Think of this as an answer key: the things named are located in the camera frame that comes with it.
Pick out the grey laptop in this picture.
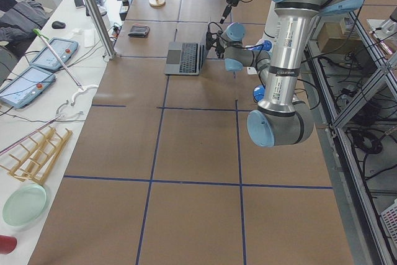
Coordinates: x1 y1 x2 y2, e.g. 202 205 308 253
164 22 211 76

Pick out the grey and pink folded cloth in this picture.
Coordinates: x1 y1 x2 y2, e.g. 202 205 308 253
128 24 150 38

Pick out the teach pendant far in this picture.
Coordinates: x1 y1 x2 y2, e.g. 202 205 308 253
29 37 79 72

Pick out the teach pendant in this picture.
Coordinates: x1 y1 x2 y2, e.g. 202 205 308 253
1 66 55 109
29 37 79 72

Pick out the computer mouse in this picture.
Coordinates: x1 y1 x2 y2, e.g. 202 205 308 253
51 20 66 29

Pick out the teach pendant near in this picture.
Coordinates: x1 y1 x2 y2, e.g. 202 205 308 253
1 66 55 109

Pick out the wooden dish rack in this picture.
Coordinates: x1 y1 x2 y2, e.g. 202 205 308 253
1 126 73 186

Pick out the red cylinder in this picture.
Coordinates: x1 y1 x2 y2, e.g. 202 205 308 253
0 235 17 254

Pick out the aluminium frame post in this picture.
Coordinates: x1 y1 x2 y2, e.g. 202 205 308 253
84 0 117 60

